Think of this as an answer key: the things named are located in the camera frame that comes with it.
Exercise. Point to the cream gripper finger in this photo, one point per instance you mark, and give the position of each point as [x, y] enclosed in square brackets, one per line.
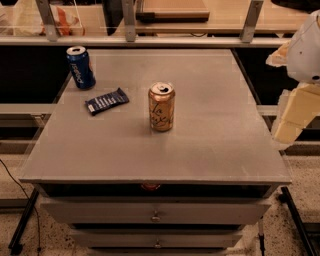
[279, 57]
[296, 109]

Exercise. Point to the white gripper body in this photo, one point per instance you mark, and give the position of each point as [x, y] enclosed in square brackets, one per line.
[305, 55]

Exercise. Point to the orange LaCroix can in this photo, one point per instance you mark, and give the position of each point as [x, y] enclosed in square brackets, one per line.
[161, 97]

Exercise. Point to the blue Pepsi can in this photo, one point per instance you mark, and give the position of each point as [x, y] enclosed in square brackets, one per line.
[80, 67]

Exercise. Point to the wooden board on shelf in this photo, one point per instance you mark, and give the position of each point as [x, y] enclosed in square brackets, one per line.
[150, 11]

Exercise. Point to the dark blue snack wrapper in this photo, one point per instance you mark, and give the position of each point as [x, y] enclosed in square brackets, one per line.
[107, 101]

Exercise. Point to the upper drawer metal knob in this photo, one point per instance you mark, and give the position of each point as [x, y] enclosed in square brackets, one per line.
[155, 218]

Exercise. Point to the drawer metal knob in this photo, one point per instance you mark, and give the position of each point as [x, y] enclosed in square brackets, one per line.
[157, 244]
[155, 218]

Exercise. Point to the grey drawer cabinet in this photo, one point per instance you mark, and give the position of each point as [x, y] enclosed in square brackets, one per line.
[208, 177]

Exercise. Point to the lower drawer metal knob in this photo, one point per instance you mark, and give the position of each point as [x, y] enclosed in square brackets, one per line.
[157, 244]

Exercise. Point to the orange and white bag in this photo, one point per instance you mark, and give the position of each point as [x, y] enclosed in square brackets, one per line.
[66, 22]

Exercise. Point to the metal shelf rail frame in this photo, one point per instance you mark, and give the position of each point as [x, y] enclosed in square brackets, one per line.
[232, 23]

